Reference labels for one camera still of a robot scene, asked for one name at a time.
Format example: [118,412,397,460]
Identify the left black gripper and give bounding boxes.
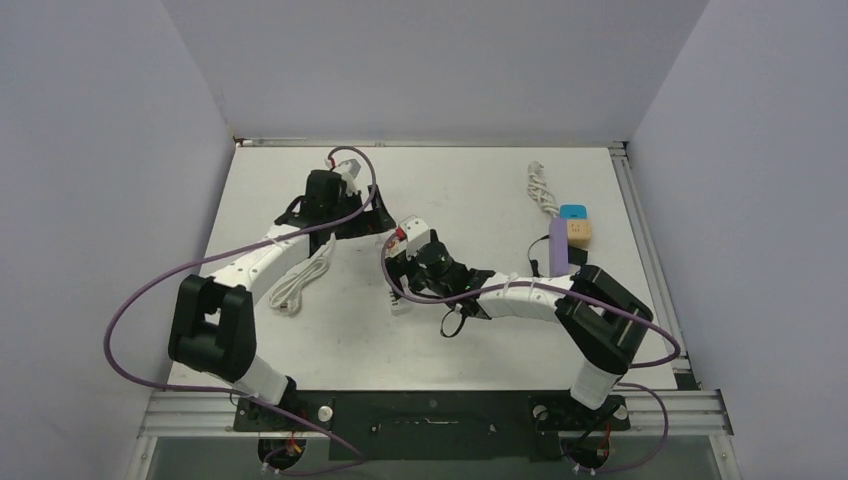
[325,185,393,240]

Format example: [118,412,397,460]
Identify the white power strip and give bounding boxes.
[388,288,413,316]

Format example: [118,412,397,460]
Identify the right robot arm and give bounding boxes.
[381,230,653,428]

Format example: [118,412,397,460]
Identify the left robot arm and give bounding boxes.
[168,169,396,430]

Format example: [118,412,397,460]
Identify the blue plug cube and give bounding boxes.
[559,205,588,222]

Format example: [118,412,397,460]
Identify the orange plug cube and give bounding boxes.
[566,219,593,250]

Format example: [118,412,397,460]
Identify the purple power strip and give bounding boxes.
[548,217,570,277]

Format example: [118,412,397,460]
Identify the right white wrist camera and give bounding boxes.
[396,215,432,257]

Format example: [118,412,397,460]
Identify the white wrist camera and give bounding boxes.
[325,159,361,196]
[396,215,432,257]

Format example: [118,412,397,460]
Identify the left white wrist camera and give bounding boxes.
[325,159,361,196]

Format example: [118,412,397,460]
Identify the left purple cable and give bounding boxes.
[103,146,379,475]

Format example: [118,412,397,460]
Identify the purple cable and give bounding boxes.
[103,146,379,475]
[380,231,682,475]

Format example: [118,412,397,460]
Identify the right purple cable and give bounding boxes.
[380,231,682,475]

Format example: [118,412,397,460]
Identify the braided white cord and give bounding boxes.
[526,162,561,220]

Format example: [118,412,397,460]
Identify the black plug with cable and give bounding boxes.
[526,235,588,277]

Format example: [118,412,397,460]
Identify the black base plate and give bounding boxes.
[231,389,631,463]

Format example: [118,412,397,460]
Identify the aluminium frame rail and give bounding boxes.
[609,142,733,436]

